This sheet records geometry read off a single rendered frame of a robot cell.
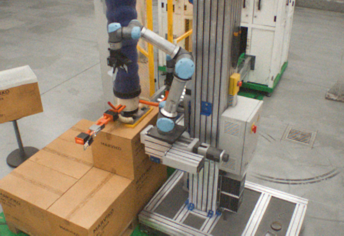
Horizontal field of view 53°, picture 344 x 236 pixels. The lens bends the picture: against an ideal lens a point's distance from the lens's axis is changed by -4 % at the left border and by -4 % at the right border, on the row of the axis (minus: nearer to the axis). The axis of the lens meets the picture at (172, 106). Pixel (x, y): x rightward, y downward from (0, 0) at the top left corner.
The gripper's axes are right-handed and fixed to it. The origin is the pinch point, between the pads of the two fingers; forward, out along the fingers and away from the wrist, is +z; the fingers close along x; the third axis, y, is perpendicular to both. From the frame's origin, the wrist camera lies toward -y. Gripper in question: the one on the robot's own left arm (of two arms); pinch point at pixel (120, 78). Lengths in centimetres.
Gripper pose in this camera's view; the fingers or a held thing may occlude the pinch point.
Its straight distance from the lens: 234.0
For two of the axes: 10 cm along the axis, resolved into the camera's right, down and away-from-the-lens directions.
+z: 0.1, 8.7, 4.9
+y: -8.8, -2.3, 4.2
